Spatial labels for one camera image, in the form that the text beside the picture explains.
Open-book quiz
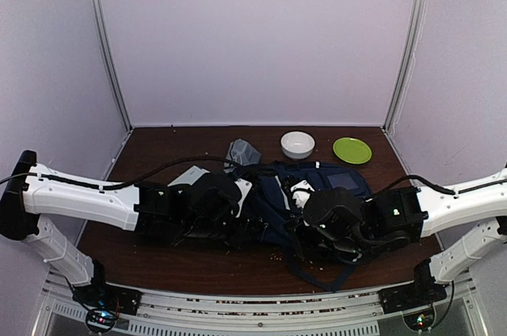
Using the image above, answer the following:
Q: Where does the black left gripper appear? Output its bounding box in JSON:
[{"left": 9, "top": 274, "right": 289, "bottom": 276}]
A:
[{"left": 181, "top": 212, "right": 267, "bottom": 250}]

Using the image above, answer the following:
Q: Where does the navy blue student backpack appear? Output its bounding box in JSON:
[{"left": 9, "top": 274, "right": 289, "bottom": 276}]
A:
[{"left": 228, "top": 162, "right": 372, "bottom": 292}]

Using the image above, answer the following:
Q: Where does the grey zip pouch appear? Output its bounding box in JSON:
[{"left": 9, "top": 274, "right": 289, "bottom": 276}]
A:
[{"left": 223, "top": 139, "right": 261, "bottom": 172}]

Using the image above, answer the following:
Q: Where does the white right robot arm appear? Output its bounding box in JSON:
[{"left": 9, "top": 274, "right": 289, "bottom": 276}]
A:
[{"left": 284, "top": 170, "right": 506, "bottom": 314}]

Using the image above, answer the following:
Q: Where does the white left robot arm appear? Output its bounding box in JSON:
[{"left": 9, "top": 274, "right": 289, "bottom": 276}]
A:
[{"left": 1, "top": 151, "right": 274, "bottom": 319}]

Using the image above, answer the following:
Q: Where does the white ceramic bowl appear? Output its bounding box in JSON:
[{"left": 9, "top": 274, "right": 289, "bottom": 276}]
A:
[{"left": 280, "top": 131, "right": 315, "bottom": 160}]

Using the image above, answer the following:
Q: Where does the green plate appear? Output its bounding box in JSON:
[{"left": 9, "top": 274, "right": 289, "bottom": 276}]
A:
[{"left": 332, "top": 137, "right": 372, "bottom": 165}]

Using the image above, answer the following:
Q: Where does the front metal rail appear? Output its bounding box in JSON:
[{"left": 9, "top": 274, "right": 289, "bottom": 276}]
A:
[{"left": 29, "top": 270, "right": 492, "bottom": 335}]

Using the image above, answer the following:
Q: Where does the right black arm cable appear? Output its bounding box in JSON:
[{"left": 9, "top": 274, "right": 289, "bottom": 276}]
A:
[{"left": 364, "top": 174, "right": 456, "bottom": 204}]

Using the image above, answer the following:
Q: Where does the right aluminium frame post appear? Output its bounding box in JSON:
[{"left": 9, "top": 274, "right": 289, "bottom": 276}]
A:
[{"left": 383, "top": 0, "right": 427, "bottom": 134}]

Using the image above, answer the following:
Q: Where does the aluminium frame post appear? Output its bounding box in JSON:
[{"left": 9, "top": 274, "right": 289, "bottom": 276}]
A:
[
  {"left": 90, "top": 0, "right": 133, "bottom": 132},
  {"left": 383, "top": 0, "right": 427, "bottom": 134}
]

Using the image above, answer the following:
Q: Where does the left aluminium frame post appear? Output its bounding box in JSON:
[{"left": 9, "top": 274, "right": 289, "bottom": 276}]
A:
[{"left": 90, "top": 0, "right": 133, "bottom": 132}]

